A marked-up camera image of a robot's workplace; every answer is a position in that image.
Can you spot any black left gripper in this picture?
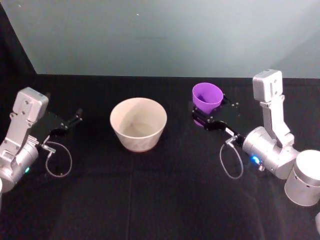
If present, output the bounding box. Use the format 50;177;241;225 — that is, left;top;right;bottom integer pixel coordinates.
33;107;84;146

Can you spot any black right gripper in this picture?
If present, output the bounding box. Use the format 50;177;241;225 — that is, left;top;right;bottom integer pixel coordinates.
191;92;248;151

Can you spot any purple plastic cup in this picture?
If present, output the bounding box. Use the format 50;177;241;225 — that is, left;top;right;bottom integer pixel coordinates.
191;82;224;127

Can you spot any cream paper bowl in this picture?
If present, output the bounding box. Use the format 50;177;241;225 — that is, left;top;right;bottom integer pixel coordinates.
109;97;168;154

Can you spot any black table cloth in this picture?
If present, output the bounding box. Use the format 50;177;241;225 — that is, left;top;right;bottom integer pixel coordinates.
0;0;320;240

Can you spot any thin left gripper cable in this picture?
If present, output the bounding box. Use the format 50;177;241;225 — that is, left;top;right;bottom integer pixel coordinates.
40;140;73;179

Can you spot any thin gripper cable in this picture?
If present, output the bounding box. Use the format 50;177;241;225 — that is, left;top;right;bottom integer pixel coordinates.
40;140;73;179
219;135;245;180

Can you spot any thin right gripper cable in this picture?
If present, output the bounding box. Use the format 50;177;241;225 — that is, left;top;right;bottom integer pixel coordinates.
219;135;245;180

